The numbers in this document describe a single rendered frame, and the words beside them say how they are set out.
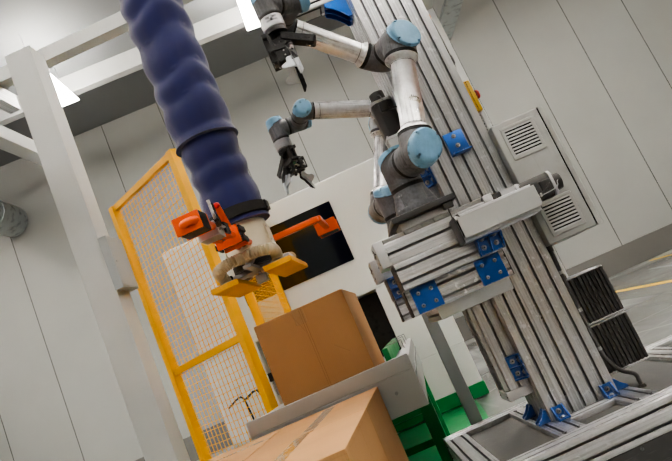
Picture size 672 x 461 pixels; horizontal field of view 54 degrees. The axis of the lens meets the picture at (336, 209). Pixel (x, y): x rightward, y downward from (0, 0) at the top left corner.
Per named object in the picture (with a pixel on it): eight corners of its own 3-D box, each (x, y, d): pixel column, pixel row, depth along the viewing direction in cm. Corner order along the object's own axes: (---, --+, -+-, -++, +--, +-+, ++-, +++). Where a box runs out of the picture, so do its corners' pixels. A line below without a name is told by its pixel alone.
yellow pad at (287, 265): (284, 277, 247) (279, 265, 248) (308, 267, 246) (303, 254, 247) (264, 272, 213) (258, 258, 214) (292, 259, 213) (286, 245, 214)
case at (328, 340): (313, 400, 323) (282, 325, 330) (387, 368, 321) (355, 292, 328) (290, 420, 264) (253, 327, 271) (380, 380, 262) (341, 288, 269)
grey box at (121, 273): (131, 291, 364) (113, 242, 370) (139, 287, 364) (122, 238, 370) (115, 290, 344) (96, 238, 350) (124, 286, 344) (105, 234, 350)
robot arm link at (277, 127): (282, 112, 286) (264, 118, 284) (292, 134, 284) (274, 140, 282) (281, 119, 294) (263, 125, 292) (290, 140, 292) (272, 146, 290)
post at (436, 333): (485, 458, 307) (396, 262, 326) (498, 452, 306) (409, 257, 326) (486, 461, 300) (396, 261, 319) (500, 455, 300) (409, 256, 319)
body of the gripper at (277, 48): (276, 74, 210) (262, 42, 213) (301, 64, 211) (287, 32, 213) (273, 64, 203) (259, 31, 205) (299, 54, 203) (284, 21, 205)
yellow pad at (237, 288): (238, 298, 247) (233, 285, 248) (262, 287, 247) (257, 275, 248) (211, 295, 214) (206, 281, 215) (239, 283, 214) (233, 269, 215)
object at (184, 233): (188, 241, 178) (181, 224, 179) (213, 230, 177) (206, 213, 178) (177, 237, 169) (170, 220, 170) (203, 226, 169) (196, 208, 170)
